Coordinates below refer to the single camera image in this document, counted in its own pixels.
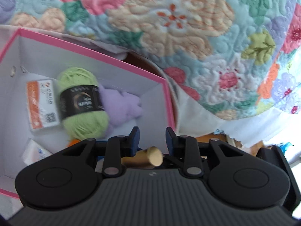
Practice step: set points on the orange makeup sponge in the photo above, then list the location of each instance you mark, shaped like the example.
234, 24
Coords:
73, 142

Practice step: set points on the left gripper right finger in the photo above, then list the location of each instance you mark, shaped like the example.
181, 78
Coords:
185, 151

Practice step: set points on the purple plush toy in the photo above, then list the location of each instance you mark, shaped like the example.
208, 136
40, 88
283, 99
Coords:
121, 107

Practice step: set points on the white tissue pack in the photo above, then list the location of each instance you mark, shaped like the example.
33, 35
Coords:
33, 152

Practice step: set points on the floral quilt bedspread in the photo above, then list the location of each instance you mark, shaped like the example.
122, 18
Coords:
236, 58

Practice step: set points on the green yarn ball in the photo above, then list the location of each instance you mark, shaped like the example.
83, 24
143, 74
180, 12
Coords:
82, 112

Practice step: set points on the blue wipes packet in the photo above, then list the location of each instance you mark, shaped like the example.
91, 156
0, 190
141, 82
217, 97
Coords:
101, 151

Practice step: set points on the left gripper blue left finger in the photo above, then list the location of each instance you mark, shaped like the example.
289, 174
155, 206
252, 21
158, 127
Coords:
118, 147

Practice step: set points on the orange white small box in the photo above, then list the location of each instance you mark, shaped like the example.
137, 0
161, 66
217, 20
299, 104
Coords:
42, 107

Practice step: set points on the foundation bottle gold cap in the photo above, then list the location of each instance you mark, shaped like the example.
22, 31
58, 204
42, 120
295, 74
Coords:
145, 159

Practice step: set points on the pink cardboard box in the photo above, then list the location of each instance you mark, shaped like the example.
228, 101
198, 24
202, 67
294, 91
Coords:
53, 91

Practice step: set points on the striped checkered rug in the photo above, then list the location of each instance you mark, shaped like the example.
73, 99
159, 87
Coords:
171, 102

